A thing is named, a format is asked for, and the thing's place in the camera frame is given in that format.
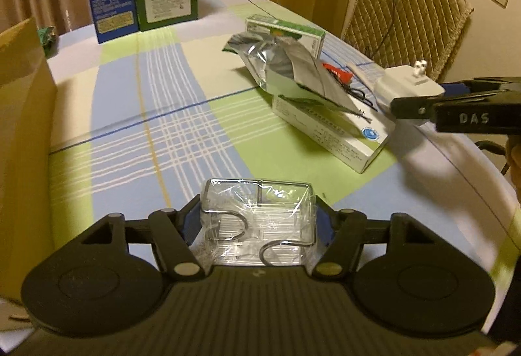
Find red snack packet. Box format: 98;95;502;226
321;62;353;85

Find green white small box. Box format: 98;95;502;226
245;14;326;57

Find silver foil bag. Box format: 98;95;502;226
222;31;369;122

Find plaid cloth-covered desktop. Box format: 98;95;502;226
43;0;521;302

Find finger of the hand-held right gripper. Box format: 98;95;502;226
390;93;445;121
442;77;521;97

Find brown cardboard box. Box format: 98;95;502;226
0;16;58;324

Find white medicine box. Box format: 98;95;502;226
271;93;396;175

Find clear plastic hook box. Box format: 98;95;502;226
199;178;318;268

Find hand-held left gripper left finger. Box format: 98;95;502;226
81;197;208;282

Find chair with quilted cover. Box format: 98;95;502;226
341;0;475;85

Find thin black cable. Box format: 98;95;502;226
240;0;279;22

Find green snack packet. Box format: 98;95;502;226
38;26;58;57

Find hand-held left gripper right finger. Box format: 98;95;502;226
309;195;430;282

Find person's right hand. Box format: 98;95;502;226
506;136;521;174

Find white power adapter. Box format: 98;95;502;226
373;60;447;109

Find black hair ties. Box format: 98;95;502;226
344;84;380;110

